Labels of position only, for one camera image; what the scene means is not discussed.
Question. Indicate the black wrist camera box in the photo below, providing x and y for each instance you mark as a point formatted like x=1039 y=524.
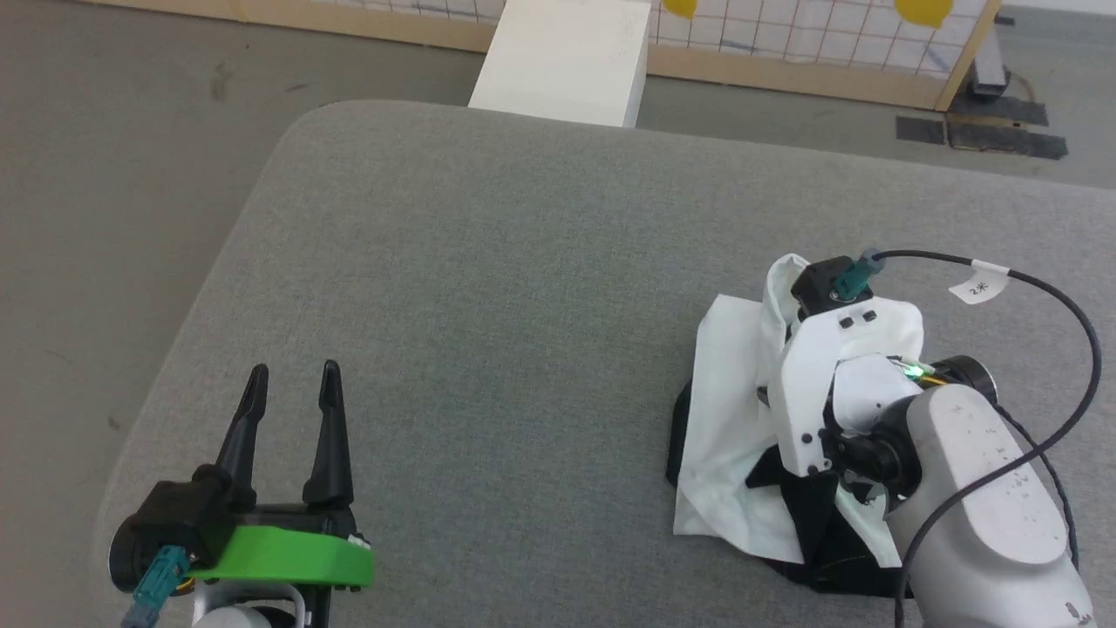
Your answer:
x=824 y=283
x=187 y=506

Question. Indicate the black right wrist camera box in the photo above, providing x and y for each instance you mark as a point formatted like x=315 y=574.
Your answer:
x=824 y=283

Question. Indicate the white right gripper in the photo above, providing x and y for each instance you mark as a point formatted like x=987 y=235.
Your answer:
x=811 y=384

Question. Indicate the white rectangular box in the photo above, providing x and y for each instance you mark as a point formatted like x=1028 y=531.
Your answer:
x=567 y=61

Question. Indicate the metal partition foot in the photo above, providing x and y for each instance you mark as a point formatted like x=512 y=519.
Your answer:
x=992 y=65

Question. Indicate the black and white shirt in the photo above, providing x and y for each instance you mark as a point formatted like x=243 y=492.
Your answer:
x=732 y=436

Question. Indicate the grey fabric sofa seat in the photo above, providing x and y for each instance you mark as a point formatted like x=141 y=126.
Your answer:
x=479 y=305

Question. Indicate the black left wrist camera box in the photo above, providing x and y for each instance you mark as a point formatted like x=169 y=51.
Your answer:
x=187 y=506

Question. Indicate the lemon print partition screen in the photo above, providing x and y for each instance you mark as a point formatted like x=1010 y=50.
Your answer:
x=785 y=52

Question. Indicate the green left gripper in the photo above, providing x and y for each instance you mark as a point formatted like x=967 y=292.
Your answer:
x=279 y=554

